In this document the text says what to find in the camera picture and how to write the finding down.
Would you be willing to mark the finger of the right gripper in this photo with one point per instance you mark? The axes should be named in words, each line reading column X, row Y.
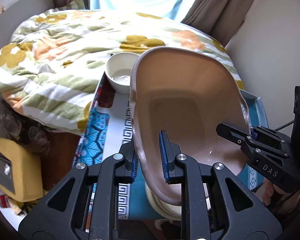
column 263, row 134
column 233, row 135

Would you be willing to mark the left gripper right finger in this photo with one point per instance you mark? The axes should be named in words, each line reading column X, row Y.
column 168, row 150

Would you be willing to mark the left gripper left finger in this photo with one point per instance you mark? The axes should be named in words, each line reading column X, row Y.
column 129, row 168

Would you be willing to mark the pink square dish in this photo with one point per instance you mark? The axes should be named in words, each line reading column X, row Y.
column 187, row 94

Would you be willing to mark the plain white plate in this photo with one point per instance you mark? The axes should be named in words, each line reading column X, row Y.
column 166, row 210

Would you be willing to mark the white small bowl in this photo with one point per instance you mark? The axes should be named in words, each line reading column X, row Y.
column 119, row 69

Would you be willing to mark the person's right hand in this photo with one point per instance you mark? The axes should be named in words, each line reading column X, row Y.
column 283, row 202

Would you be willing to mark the blue patterned tablecloth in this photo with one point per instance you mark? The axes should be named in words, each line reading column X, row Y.
column 108, row 127

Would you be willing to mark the yellow box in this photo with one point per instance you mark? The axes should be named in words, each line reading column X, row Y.
column 20, row 172

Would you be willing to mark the floral striped duvet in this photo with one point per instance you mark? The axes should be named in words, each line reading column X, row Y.
column 51, row 67

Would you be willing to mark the right brown curtain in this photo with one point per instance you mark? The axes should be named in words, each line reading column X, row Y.
column 220, row 19

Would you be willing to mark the green patterned pillow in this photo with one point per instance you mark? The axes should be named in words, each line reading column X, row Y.
column 73, row 5

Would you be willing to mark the grey headboard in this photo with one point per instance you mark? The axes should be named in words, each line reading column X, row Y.
column 12, row 17

